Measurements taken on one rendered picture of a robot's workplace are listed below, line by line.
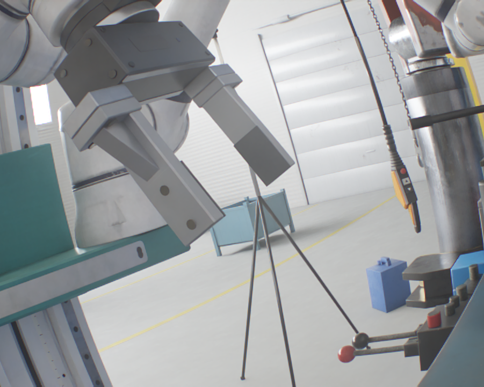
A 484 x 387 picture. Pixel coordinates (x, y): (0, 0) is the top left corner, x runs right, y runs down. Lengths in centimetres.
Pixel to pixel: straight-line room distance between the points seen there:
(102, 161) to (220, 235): 863
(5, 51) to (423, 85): 111
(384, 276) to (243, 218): 529
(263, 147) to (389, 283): 388
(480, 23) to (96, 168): 73
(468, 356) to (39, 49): 61
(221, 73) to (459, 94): 103
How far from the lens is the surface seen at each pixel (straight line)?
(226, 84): 46
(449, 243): 148
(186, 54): 43
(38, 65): 60
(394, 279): 432
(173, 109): 117
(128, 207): 100
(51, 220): 108
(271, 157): 45
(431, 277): 135
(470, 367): 64
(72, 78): 38
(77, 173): 103
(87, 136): 33
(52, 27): 42
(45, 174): 109
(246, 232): 931
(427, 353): 95
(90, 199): 102
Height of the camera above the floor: 135
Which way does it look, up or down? 4 degrees down
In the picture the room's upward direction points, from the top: 15 degrees counter-clockwise
